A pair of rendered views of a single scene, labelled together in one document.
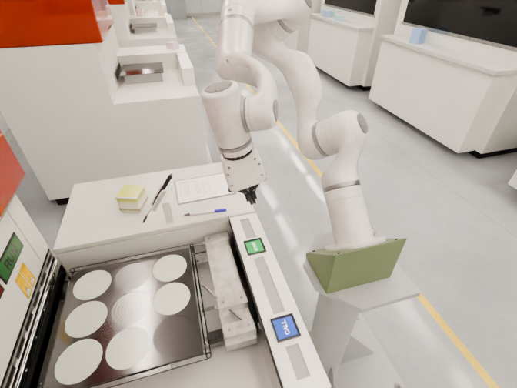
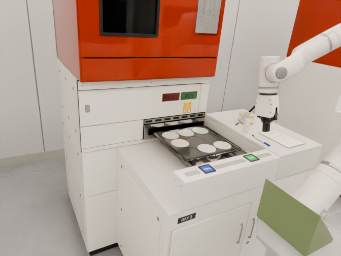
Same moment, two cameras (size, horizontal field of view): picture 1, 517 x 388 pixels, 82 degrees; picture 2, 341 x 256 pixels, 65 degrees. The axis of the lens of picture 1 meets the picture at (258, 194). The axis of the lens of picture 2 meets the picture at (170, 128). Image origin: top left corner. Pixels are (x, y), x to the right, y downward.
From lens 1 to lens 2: 0.97 m
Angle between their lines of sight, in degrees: 65
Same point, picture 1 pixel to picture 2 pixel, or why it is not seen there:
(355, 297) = (265, 231)
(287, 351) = (195, 170)
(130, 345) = (180, 142)
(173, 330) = (192, 151)
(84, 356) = (172, 135)
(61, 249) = (207, 115)
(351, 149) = not seen: outside the picture
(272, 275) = (235, 164)
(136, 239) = (227, 129)
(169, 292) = (209, 147)
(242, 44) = (308, 45)
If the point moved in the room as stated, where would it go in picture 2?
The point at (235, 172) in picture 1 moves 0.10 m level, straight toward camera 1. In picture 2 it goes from (259, 102) to (240, 102)
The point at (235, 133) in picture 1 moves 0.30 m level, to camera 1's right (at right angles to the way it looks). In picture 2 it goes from (262, 78) to (310, 99)
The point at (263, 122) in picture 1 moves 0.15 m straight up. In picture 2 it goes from (269, 74) to (278, 35)
